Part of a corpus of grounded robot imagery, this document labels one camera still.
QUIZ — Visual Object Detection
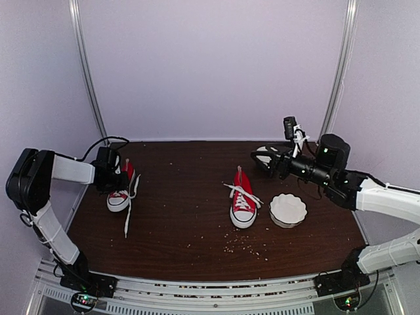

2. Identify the right aluminium corner post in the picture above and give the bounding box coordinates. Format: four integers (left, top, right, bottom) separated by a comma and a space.
318, 0, 360, 140

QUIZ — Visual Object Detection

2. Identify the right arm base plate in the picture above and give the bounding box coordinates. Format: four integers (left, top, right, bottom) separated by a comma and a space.
314, 271, 370, 297

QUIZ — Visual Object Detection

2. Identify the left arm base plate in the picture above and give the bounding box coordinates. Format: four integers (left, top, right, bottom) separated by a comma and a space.
60, 274, 117, 298

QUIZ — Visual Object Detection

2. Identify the aluminium front rail frame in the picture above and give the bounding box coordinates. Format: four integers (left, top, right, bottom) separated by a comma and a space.
24, 261, 405, 314

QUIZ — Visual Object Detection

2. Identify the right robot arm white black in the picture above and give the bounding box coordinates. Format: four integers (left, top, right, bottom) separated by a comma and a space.
251, 134, 419, 290

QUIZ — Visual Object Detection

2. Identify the white scalloped ceramic bowl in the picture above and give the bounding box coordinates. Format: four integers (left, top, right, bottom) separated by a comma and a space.
269, 194, 308, 228

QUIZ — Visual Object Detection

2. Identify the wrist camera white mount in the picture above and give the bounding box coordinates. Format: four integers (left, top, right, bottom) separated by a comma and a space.
283, 116, 310, 158
96, 146, 120, 172

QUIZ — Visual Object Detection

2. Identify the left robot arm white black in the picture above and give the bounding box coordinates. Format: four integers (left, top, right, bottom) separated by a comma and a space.
5, 146, 134, 291

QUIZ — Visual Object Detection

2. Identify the left aluminium corner post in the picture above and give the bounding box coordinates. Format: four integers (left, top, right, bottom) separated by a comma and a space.
68, 0, 108, 138

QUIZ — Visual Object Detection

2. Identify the black bowl white inside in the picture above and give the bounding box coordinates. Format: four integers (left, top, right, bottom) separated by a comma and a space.
257, 146, 279, 171

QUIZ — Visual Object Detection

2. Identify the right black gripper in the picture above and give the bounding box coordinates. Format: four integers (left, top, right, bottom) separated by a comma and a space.
250, 142, 333, 189

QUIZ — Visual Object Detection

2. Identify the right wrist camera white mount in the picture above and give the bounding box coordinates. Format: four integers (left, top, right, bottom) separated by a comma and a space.
283, 116, 310, 158

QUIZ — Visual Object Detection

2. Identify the red canvas sneaker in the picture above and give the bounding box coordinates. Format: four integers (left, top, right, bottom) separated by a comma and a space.
106, 158, 141, 238
224, 165, 263, 229

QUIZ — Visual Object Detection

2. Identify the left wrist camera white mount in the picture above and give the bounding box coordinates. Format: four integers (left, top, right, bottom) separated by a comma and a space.
96, 146, 120, 172

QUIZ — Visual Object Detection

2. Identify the aluminium corner post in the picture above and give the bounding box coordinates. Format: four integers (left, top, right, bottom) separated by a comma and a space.
318, 0, 360, 140
68, 0, 108, 138

